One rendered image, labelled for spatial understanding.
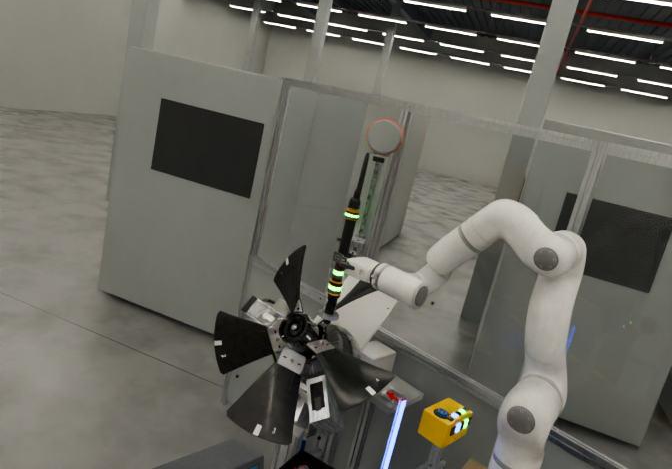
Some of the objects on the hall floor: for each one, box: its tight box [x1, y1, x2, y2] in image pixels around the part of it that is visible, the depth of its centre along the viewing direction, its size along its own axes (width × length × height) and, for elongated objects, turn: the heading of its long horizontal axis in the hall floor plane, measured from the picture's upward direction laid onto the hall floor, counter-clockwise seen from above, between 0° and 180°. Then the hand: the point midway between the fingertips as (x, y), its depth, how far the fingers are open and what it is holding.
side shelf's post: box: [346, 400, 375, 469], centre depth 241 cm, size 4×4×83 cm
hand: (342, 257), depth 171 cm, fingers closed on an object, 4 cm apart
